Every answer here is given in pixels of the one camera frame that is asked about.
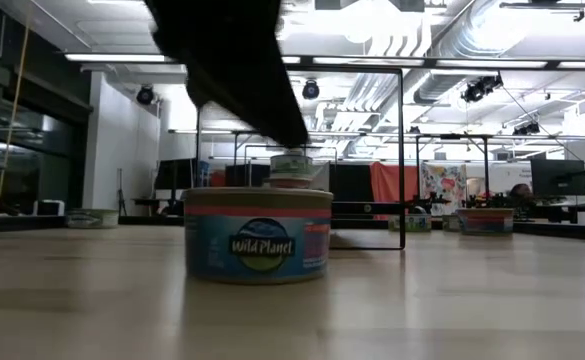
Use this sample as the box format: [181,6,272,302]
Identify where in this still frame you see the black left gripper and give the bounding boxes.
[144,0,310,149]

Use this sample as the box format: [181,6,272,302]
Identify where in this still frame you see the green label can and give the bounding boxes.
[387,213,433,233]
[269,147,314,176]

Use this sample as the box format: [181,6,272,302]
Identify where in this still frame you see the black ceiling spotlight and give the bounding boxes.
[301,78,321,101]
[135,84,156,107]

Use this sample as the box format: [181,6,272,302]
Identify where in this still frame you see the black partition panel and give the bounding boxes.
[223,163,273,189]
[328,163,374,204]

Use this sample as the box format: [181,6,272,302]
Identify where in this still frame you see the black computer monitor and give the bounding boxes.
[530,158,585,198]
[154,158,197,192]

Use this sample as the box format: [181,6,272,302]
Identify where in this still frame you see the orange fabric curtain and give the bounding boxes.
[370,161,422,219]

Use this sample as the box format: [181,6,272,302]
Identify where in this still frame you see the colourful painted cloth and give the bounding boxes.
[419,161,469,217]

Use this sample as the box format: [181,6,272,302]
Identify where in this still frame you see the white box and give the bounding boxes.
[33,199,67,218]

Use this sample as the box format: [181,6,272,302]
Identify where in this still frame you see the person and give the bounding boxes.
[508,182,534,200]

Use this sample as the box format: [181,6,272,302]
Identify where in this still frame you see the black ceiling track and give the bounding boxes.
[499,1,585,24]

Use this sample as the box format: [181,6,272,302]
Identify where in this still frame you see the wooden shelf, black wire frame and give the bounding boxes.
[194,63,406,251]

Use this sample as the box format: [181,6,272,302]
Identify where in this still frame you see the black aluminium rig frame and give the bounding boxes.
[0,212,585,244]

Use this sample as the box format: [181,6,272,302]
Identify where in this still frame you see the silver air duct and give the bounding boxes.
[411,0,513,105]

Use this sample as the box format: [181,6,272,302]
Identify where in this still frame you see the black frame work table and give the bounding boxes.
[414,132,492,201]

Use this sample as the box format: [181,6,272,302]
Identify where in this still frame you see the black ceiling camera rig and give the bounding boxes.
[511,121,542,137]
[460,73,504,104]

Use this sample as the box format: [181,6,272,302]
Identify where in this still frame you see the yellow strap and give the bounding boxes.
[0,0,34,202]

